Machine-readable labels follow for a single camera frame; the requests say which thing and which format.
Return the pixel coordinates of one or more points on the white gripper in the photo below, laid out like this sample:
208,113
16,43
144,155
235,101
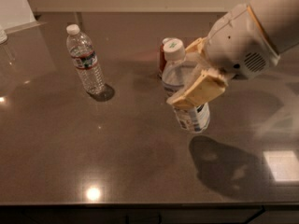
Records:
238,44

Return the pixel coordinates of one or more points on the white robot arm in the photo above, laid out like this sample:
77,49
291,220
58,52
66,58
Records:
279,20

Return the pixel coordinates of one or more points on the clear water bottle red label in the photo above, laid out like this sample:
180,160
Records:
84,58

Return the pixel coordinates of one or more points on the red soda can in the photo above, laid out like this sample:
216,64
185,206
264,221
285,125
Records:
162,60

